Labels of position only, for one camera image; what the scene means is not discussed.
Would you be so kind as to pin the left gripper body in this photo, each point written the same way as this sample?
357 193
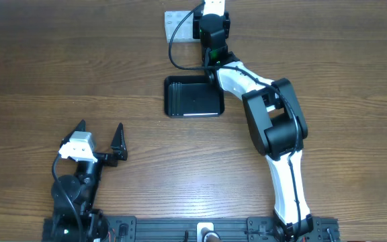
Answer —
107 159

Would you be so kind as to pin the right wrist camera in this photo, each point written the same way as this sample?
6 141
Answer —
213 6

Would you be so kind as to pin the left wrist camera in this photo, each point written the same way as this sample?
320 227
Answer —
79 146

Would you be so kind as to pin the mounting rail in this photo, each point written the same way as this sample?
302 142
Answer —
166 228

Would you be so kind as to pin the white test tube rack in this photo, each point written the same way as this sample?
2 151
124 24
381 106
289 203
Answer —
186 35

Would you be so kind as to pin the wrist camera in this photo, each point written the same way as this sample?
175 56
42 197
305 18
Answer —
79 146
213 6

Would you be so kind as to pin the black tray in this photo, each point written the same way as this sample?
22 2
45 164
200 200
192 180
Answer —
197 97

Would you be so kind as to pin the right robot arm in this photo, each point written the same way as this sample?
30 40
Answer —
281 188

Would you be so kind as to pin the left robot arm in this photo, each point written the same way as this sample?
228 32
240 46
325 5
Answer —
69 191

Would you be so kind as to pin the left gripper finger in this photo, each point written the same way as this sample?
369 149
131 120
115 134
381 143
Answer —
79 127
120 148

